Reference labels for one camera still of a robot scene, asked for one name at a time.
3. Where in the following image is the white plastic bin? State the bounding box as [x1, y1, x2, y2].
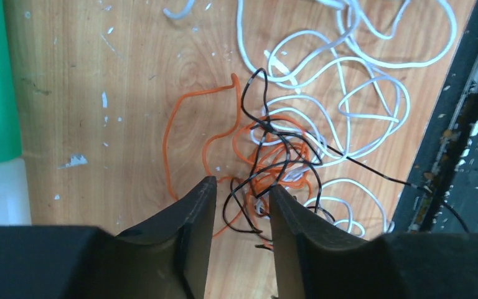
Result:
[0, 158, 32, 225]

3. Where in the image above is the cable bundle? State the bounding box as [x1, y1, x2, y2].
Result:
[162, 0, 471, 252]

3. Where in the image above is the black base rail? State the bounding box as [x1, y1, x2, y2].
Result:
[393, 1, 478, 233]

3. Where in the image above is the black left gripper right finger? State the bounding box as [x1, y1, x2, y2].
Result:
[269, 186, 478, 298]

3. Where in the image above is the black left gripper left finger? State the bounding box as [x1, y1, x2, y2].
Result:
[0, 176, 217, 298]

